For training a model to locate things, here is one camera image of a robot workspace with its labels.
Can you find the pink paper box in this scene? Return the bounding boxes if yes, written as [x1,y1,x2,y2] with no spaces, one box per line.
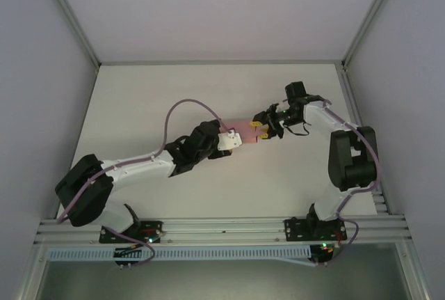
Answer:
[221,118,260,145]

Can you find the grey metal sheet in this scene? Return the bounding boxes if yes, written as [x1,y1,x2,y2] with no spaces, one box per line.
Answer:
[36,260,412,300]

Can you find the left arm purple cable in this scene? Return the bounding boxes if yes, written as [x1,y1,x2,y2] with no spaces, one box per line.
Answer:
[56,98,234,268]

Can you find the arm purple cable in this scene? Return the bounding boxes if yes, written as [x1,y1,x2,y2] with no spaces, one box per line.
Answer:
[56,98,234,268]
[282,99,382,267]

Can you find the aluminium side rail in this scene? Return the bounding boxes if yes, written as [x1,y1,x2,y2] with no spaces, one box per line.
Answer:
[337,64,393,216]

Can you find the aluminium rear rail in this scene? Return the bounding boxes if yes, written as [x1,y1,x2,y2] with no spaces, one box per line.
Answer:
[98,58,346,68]

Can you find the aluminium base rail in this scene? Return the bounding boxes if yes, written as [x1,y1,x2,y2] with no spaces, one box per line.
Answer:
[33,212,414,246]

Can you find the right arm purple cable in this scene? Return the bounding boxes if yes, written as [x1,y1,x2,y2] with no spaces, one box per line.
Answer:
[282,99,382,267]

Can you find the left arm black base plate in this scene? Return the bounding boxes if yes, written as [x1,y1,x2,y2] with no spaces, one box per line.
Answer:
[99,220,164,244]

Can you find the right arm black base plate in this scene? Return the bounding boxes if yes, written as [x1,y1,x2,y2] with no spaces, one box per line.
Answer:
[284,218,348,242]

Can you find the slotted pale blue cable duct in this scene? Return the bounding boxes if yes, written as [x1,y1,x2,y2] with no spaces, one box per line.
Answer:
[46,245,313,263]

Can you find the aluminium corner post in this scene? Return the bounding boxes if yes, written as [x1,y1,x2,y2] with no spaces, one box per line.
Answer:
[341,0,405,71]
[44,0,102,68]

